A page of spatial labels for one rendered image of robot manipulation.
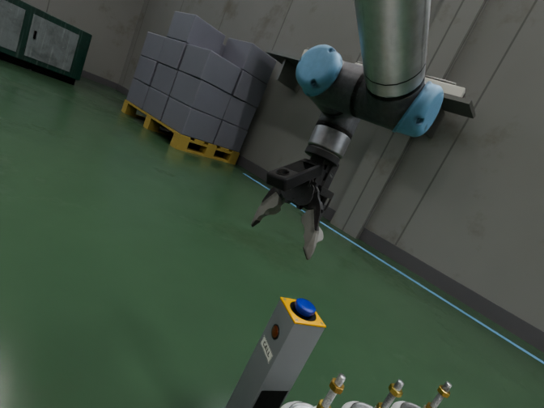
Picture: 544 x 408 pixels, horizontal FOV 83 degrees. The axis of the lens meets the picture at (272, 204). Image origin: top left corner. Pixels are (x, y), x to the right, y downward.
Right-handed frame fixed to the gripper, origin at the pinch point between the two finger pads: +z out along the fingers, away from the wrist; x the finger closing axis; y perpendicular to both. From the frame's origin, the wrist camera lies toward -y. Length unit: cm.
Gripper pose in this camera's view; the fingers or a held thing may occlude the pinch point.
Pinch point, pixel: (275, 242)
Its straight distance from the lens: 61.4
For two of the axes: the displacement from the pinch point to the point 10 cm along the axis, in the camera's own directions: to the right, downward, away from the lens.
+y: 5.4, 2.0, 8.2
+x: -7.3, -3.7, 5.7
